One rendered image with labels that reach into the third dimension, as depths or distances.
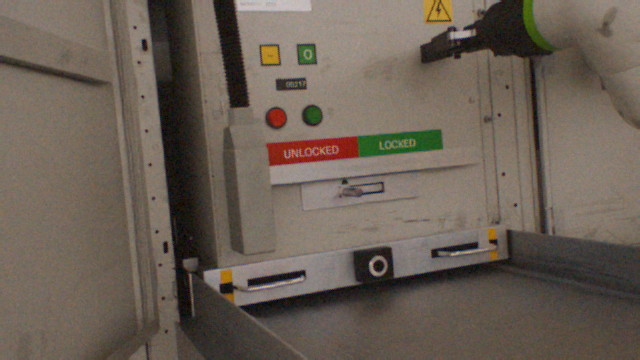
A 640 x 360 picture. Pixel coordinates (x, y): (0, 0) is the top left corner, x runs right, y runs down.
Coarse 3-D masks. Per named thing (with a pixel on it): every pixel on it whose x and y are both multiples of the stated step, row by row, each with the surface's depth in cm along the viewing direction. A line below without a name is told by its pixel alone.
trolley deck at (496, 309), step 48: (384, 288) 107; (432, 288) 104; (480, 288) 101; (528, 288) 99; (192, 336) 88; (288, 336) 84; (336, 336) 82; (384, 336) 80; (432, 336) 79; (480, 336) 77; (528, 336) 76; (576, 336) 75; (624, 336) 74
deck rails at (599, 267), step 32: (512, 256) 114; (544, 256) 106; (576, 256) 100; (608, 256) 94; (576, 288) 96; (608, 288) 94; (224, 320) 80; (256, 320) 67; (224, 352) 79; (256, 352) 67; (288, 352) 57
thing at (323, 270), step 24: (408, 240) 106; (432, 240) 108; (456, 240) 110; (504, 240) 113; (240, 264) 96; (264, 264) 97; (288, 264) 98; (312, 264) 100; (336, 264) 101; (408, 264) 106; (432, 264) 108; (456, 264) 110; (216, 288) 94; (288, 288) 98; (312, 288) 100
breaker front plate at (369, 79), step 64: (320, 0) 101; (384, 0) 105; (256, 64) 97; (320, 64) 101; (384, 64) 105; (448, 64) 110; (320, 128) 101; (384, 128) 105; (448, 128) 110; (320, 192) 101; (384, 192) 105; (448, 192) 110; (256, 256) 97
